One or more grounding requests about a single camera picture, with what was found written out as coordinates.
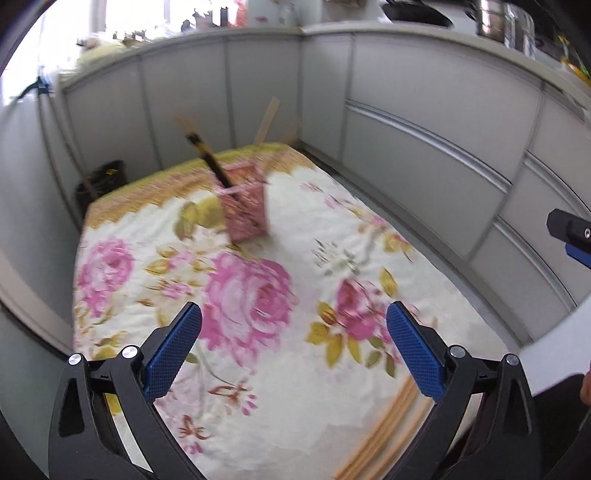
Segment black trash bin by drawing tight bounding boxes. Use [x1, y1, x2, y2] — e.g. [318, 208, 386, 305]
[74, 160, 128, 217]

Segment steel pot on counter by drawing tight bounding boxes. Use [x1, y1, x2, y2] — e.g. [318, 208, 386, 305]
[474, 0, 536, 58]

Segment person's right hand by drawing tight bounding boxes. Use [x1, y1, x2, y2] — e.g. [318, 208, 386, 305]
[579, 365, 591, 407]

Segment pink perforated utensil holder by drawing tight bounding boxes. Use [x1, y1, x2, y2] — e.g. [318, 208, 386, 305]
[214, 162, 269, 244]

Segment broom handles with clip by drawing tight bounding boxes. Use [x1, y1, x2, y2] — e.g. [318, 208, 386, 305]
[18, 66, 93, 204]

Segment wooden chopstick longest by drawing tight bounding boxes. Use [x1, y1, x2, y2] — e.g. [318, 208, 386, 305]
[332, 376, 418, 479]

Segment floral tablecloth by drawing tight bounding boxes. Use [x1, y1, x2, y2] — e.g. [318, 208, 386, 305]
[73, 144, 507, 479]

